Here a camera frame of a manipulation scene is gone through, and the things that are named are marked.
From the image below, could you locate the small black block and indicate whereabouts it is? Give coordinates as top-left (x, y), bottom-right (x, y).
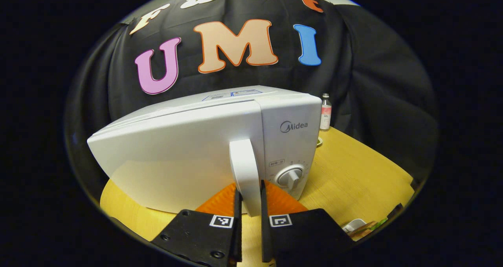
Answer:
top-left (387, 203), bottom-right (404, 220)

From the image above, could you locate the small clear bottle pink label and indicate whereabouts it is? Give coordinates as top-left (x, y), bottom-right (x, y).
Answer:
top-left (319, 93), bottom-right (332, 131)

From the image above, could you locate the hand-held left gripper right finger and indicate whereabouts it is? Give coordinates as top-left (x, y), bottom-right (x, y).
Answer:
top-left (260, 180), bottom-right (354, 267)

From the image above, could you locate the white microwave oven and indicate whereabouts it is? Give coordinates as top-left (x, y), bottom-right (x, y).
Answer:
top-left (87, 85), bottom-right (323, 216)

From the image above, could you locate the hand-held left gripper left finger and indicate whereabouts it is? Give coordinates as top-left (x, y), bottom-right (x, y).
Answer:
top-left (151, 181), bottom-right (243, 267)

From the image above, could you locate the white ribbed plate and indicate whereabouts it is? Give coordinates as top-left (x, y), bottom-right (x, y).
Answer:
top-left (341, 218), bottom-right (368, 233)

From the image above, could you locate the sandwich with green lettuce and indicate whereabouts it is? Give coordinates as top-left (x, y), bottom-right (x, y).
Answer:
top-left (349, 217), bottom-right (389, 241)

